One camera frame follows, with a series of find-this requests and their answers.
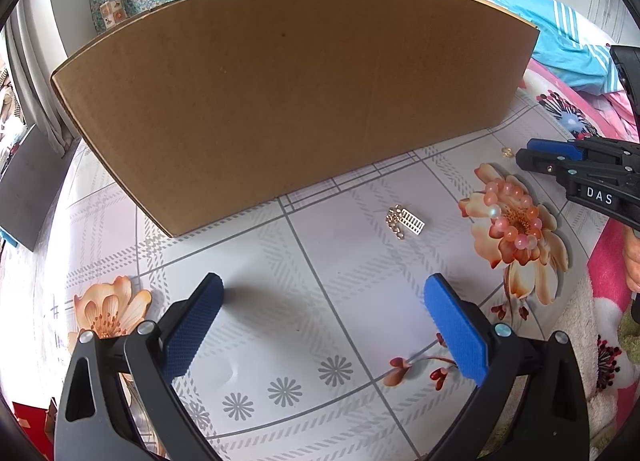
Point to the floral plaid bed sheet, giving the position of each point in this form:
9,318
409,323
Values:
325,266

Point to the dark grey cabinet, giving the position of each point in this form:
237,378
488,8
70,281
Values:
30,186

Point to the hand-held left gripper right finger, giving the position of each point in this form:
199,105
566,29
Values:
457,326

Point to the person's right hand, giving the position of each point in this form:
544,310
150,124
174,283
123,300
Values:
634,256

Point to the brown cardboard box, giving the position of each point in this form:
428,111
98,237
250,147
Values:
280,101

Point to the blue striped cloth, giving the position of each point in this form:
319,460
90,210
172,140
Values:
560,26

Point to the grey curtain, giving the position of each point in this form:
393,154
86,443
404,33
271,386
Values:
35,81

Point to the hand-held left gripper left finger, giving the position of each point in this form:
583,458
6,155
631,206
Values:
192,331

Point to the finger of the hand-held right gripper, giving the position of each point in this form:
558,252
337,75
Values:
555,148
540,162

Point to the pink floral blanket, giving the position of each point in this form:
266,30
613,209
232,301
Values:
607,256

